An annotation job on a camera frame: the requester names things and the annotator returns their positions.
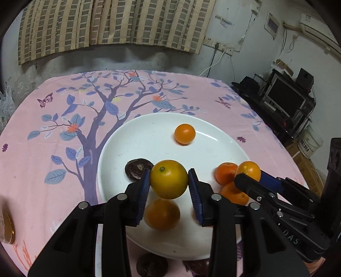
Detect large orange mandarin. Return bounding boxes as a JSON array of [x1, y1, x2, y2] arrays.
[[220, 181, 250, 205]]

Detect yellow orange fruit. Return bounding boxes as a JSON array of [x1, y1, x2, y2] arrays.
[[150, 160, 188, 200]]

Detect small orange fruit on cloth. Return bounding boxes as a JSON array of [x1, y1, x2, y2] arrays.
[[235, 161, 261, 182]]

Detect orange mandarin on plate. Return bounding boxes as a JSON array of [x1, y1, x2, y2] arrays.
[[214, 162, 238, 186]]

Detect cardboard box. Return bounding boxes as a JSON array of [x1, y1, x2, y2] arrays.
[[286, 142, 324, 196]]

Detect white plastic bucket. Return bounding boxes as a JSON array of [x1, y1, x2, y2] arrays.
[[298, 125, 324, 159]]

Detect white round plate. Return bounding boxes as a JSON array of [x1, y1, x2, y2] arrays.
[[97, 113, 248, 260]]

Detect small orange kumquat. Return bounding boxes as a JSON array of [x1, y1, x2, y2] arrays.
[[174, 124, 196, 145]]

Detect dark fruit on cloth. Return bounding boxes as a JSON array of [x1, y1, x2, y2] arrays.
[[136, 253, 169, 277]]

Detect black monitor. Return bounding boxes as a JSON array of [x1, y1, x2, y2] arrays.
[[264, 76, 306, 118]]

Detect pink floral tablecloth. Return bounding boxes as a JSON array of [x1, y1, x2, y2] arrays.
[[1, 70, 305, 274]]

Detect black speaker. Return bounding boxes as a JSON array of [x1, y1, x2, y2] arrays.
[[295, 68, 314, 91]]

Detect cream lidded drink bottle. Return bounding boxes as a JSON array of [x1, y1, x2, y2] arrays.
[[0, 205, 15, 244]]

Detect white air conditioner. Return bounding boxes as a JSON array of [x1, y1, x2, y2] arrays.
[[299, 14, 340, 56]]

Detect white plastic bag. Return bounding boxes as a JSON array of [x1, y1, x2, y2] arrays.
[[0, 86, 16, 131]]

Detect beige checked curtain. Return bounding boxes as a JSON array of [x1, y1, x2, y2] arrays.
[[18, 0, 215, 64]]

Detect white power cable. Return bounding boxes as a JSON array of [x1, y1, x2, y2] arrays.
[[198, 47, 227, 78]]

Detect white wall power strip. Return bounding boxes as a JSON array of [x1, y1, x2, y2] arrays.
[[203, 36, 234, 56]]

